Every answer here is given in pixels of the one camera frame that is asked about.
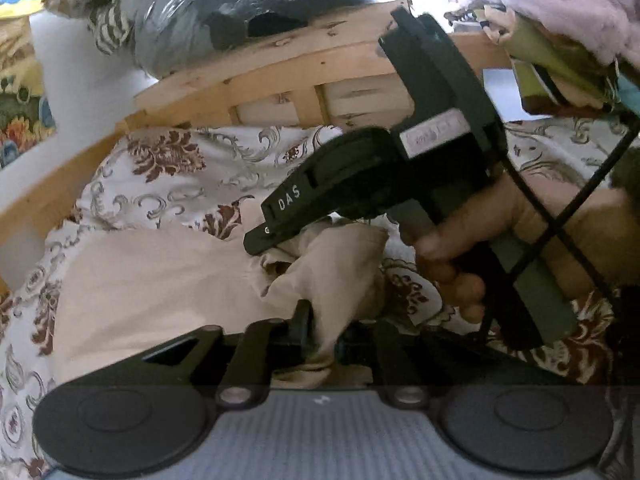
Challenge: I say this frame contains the beige pants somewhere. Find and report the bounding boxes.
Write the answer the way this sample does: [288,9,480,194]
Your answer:
[52,204,392,392]

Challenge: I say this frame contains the person's right forearm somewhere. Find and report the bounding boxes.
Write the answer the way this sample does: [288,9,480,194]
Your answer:
[510,172,640,303]

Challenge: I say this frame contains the person's right hand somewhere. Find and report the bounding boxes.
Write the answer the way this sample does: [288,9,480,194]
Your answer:
[413,176,546,323]

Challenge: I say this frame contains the black cable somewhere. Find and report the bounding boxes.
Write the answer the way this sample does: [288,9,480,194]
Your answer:
[477,125,640,343]
[500,157,626,306]

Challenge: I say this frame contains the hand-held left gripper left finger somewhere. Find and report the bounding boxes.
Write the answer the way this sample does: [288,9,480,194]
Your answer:
[142,299,317,409]

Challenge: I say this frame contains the floral patterned bedsheet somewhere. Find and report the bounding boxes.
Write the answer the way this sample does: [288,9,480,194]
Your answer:
[0,115,640,478]

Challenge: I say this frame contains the plastic-wrapped clothes bundle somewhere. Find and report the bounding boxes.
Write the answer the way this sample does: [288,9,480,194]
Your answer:
[44,0,383,82]

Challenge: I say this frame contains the teal cloth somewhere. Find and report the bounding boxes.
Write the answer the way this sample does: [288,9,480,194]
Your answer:
[616,71,640,113]

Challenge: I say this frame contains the wooden bed frame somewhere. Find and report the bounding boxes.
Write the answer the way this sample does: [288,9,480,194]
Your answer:
[0,0,517,293]

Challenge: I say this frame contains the black white striped cloth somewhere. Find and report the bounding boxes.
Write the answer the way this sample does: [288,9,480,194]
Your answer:
[89,0,137,57]

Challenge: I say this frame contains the colourful wall poster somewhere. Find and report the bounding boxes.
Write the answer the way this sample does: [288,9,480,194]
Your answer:
[0,0,57,170]

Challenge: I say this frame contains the olive green folded cloth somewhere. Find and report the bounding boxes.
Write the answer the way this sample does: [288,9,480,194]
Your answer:
[482,6,623,116]

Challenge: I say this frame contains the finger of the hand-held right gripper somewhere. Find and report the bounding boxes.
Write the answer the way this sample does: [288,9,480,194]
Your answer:
[243,220,321,257]

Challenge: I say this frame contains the lavender fluffy blanket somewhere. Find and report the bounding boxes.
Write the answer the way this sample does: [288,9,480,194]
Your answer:
[466,0,640,70]

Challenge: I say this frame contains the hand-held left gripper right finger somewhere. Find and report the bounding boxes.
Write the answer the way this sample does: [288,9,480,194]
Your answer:
[334,324,503,409]

